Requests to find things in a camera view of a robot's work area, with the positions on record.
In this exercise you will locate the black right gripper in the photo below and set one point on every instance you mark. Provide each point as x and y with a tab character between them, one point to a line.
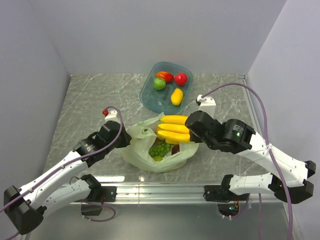
194	137

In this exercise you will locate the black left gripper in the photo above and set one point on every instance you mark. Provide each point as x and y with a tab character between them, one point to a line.
126	140

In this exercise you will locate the yellow banana bunch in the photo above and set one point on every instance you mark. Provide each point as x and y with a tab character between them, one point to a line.
173	129

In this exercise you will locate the pale green plastic bag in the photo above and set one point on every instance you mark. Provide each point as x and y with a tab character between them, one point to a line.
143	137

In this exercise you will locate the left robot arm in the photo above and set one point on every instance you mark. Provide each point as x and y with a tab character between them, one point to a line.
26	206

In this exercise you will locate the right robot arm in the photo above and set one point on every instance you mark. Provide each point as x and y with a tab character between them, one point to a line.
236	137

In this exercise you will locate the dark red fruit in bag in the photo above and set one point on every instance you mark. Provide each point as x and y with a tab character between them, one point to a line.
175	149

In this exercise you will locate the green fruit in bag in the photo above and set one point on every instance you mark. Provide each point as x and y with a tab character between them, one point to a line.
158	158

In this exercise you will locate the green round fruit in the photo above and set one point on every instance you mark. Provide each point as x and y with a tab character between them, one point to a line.
159	84

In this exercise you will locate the yellow mango in tray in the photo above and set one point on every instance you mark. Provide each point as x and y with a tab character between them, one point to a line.
177	97

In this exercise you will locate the green grape bunch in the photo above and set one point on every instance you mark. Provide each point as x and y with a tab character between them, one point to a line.
160	149

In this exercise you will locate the teal plastic tray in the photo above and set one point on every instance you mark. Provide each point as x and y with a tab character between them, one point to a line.
159	101

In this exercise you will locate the red apple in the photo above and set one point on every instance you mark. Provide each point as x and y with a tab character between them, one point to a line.
181	79

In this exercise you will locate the red orange mango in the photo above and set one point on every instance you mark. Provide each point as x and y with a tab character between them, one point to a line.
166	76

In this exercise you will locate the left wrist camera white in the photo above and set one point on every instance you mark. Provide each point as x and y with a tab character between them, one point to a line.
111	115

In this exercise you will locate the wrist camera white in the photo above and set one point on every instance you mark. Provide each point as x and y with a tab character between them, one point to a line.
206	104
111	115

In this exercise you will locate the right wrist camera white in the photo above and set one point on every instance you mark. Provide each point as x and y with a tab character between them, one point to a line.
206	104

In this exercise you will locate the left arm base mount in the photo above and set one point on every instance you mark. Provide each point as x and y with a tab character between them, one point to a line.
96	202

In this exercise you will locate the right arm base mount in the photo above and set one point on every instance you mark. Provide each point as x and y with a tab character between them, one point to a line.
230	205

